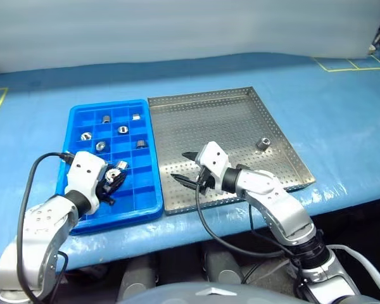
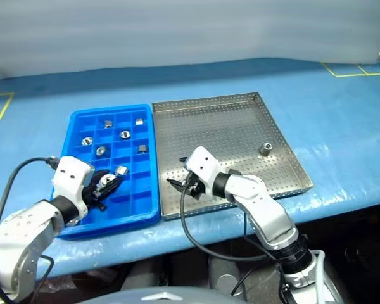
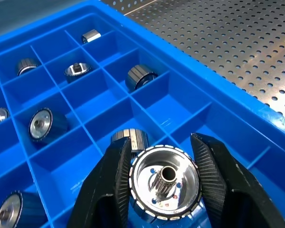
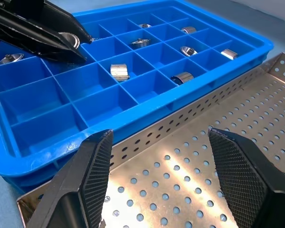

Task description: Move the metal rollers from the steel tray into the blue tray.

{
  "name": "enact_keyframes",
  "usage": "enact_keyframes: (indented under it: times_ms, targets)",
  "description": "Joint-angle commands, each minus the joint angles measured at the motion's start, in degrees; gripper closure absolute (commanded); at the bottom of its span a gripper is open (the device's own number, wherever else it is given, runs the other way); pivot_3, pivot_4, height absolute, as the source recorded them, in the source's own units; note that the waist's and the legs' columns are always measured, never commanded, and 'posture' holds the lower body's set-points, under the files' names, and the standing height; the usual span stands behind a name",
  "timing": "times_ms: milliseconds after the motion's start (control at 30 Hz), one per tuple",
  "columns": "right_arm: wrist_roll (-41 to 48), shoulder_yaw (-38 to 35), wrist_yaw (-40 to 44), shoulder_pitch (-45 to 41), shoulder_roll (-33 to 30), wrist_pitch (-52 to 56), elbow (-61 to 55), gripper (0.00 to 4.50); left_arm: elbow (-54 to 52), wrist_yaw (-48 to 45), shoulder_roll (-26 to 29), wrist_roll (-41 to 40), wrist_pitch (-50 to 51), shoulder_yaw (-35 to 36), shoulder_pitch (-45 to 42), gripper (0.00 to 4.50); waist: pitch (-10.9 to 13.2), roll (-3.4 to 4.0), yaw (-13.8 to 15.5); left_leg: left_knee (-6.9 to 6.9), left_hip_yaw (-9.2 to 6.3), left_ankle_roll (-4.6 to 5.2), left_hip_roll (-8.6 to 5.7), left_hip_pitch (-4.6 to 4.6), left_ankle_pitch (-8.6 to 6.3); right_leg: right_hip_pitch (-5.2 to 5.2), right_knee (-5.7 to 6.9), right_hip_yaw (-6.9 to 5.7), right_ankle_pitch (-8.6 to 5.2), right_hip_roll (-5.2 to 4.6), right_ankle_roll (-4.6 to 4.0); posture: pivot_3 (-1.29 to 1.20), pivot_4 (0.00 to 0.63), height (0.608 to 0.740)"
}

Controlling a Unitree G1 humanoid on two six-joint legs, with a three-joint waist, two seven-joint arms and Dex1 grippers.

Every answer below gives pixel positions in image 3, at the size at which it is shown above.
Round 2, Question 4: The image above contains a small hex nut piece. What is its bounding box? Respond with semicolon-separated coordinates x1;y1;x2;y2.
82;28;102;44

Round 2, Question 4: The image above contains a blue compartment tray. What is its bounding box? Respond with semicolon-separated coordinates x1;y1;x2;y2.
0;0;285;228

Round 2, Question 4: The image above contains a perforated metal tray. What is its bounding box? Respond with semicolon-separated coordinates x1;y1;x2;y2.
101;0;285;124

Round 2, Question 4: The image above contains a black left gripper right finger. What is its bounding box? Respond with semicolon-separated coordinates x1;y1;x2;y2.
190;133;285;228

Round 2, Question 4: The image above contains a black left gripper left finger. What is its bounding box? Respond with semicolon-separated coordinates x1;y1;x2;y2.
66;137;133;228

